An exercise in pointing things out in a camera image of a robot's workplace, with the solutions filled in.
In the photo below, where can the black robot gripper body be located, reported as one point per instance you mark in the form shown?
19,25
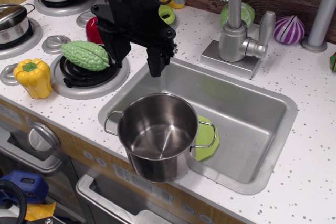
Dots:
140,21

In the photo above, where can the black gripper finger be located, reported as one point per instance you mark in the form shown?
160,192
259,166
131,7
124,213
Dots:
157,60
117,45

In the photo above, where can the tall stainless steel pot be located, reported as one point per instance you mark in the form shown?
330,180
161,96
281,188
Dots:
159,132

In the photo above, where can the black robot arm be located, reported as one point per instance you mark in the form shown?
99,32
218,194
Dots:
123,22

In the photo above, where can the steel pot with lid left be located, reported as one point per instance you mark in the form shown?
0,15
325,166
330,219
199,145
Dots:
15,25

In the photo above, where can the stainless steel sink basin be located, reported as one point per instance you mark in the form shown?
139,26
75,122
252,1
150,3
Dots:
253,122

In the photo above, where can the red toy pepper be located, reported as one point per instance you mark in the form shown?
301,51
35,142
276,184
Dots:
92,32

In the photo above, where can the green toy bitter melon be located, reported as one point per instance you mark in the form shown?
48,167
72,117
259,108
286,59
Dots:
87,55

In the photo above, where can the black coil stove burner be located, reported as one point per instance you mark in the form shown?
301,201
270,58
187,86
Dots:
75,76

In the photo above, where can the silver stove knob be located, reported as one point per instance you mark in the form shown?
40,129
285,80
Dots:
52,44

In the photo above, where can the silver toy faucet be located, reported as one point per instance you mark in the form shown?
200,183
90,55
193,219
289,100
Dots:
235,52

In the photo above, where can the yellow toy bell pepper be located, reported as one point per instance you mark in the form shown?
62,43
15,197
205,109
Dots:
34,75

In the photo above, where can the green plastic plate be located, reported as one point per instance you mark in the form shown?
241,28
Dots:
207,140

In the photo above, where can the green toy cabbage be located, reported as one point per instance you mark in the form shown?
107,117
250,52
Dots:
248,14

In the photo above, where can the silver oven dial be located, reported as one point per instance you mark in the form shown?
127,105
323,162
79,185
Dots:
41,138

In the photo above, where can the purple toy onion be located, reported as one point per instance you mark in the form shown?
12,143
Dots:
289,30

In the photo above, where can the silver pole with base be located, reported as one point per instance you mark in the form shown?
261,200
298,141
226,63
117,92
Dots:
315,42

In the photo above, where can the red green toy at edge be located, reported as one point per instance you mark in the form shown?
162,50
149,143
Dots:
332,62

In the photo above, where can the yellow cloth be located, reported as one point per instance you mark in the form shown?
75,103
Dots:
39,211

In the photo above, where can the green toy ring fruit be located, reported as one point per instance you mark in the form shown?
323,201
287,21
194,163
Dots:
167,14

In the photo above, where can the silver oven door handle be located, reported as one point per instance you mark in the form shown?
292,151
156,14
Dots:
110,208

